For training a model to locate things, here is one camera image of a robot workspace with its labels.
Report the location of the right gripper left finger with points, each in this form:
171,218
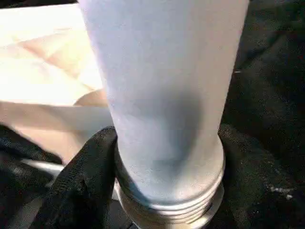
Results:
81,186

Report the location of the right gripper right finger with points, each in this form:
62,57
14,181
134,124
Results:
257,186

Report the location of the white plastic table top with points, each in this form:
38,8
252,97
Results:
47,71

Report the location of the white plastic table leg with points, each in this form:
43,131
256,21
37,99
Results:
167,86

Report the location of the black work mat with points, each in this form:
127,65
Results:
271,71

